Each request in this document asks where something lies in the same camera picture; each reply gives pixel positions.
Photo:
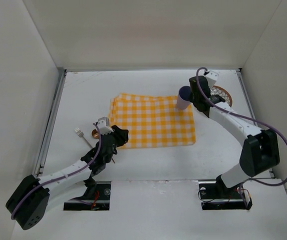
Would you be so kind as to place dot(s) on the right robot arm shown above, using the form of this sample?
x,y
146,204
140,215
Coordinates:
x,y
260,150

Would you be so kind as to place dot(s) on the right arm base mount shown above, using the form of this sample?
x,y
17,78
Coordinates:
x,y
214,198

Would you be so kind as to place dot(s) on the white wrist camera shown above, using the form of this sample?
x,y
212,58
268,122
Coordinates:
x,y
103,125
212,77

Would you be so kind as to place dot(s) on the left aluminium table rail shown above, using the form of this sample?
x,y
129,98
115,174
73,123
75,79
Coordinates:
x,y
40,160

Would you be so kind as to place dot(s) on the copper spoon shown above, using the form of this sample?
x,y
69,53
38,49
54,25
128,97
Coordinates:
x,y
95,134

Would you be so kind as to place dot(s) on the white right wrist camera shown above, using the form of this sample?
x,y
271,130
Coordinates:
x,y
212,77

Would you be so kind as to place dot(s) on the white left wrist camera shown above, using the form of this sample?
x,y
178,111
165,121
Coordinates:
x,y
103,125

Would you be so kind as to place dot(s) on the lavender paper cup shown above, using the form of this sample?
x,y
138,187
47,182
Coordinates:
x,y
183,98

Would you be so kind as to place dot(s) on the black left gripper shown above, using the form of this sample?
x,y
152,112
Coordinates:
x,y
119,136

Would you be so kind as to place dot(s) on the yellow white checkered cloth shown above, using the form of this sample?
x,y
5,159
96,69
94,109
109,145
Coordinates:
x,y
152,121

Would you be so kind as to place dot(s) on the silver copper fork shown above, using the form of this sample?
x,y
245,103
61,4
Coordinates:
x,y
81,135

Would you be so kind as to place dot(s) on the patterned ceramic plate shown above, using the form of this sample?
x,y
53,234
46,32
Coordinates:
x,y
217,90

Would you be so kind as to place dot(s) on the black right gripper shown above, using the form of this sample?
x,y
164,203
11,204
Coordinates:
x,y
195,95

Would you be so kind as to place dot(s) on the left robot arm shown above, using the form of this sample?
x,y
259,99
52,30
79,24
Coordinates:
x,y
34,196

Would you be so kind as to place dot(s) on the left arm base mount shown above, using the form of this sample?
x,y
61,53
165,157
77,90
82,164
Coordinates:
x,y
96,197

